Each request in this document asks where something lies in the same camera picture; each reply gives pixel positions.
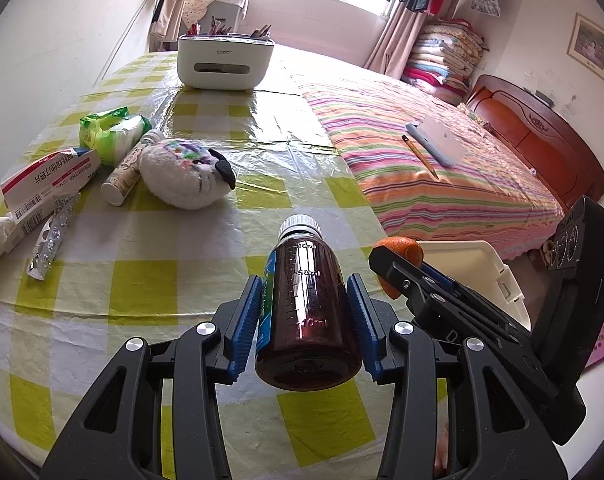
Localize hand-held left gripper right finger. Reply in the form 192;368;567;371
346;274;568;480

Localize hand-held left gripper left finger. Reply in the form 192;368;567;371
41;275;264;480

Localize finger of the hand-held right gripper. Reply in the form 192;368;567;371
368;246;533;361
421;262;488;311

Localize orange fruit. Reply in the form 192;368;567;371
373;236;425;301

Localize cream plastic bin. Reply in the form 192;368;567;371
416;240;530;331

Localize brown bottle blue label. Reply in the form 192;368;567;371
254;214;364;391

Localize green plastic snack bag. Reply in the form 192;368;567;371
78;106;153;167

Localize pink floor mat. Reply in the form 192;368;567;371
584;320;604;371

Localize yellow pencil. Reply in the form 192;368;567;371
401;134;440;179

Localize striped bedsheet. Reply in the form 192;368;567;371
262;42;580;261

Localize white plush toy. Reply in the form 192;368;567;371
139;137;237;210

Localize wooden headboard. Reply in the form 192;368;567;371
464;74;604;213

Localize white tube bottle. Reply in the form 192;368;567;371
101;129;165;207

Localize silver blister pack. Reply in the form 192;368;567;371
27;195;80;281

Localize stack of folded quilts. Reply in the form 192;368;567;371
401;19;485;106

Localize beige curtain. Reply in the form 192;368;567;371
364;5;435;78

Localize red white medicine box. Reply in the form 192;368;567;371
1;146;104;251

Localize framed picture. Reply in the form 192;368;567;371
567;12;604;82

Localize white desk organizer box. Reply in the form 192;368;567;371
177;30;274;92

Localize pens in organizer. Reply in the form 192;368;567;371
184;17;273;41

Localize grey cabinet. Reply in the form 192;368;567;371
202;0;250;36

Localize beige hanging garments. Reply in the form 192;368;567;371
149;0;195;43

